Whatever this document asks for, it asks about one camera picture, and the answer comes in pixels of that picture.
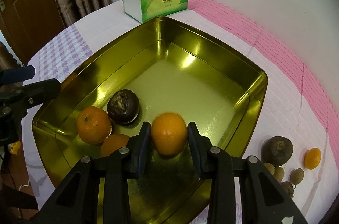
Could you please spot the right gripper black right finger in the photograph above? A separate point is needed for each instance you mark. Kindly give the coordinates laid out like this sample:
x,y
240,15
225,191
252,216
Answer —
x,y
199,148

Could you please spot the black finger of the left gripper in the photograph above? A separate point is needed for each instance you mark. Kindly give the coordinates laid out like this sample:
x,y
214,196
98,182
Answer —
x,y
28,96
12,76

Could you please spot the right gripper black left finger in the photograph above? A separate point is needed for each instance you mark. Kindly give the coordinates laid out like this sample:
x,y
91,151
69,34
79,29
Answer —
x,y
141,151

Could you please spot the brown longan fruit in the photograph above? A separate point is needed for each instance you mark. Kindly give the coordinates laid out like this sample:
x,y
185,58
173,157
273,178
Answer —
x,y
270,168
279,174
297,176

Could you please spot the dark mangosteen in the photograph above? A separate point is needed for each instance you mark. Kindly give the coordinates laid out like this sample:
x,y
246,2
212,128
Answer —
x,y
123,108
277,151

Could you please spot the small dark fruit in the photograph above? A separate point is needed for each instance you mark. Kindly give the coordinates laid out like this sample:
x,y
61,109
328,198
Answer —
x,y
288,188

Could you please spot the small orange tangerine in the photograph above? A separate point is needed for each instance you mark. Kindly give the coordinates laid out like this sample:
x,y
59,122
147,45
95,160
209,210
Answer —
x,y
312,158

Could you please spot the partly hidden tangerine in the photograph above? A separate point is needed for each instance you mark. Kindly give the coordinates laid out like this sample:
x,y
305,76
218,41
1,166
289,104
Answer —
x,y
112,143

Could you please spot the dark mangosteen in tray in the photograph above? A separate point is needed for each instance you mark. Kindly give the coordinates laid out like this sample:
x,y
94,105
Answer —
x,y
123,108

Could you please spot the tangerine with stem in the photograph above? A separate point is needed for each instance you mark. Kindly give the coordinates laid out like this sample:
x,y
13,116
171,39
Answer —
x,y
93,125

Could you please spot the brown wooden door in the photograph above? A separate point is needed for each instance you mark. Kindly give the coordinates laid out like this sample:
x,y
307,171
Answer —
x,y
28,25

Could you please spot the gold metal tin tray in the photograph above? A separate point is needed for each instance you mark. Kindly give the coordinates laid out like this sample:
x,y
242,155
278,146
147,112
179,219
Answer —
x,y
171,67

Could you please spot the green tissue pack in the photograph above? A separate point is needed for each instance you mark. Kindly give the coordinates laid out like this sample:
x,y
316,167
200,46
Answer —
x,y
144,10

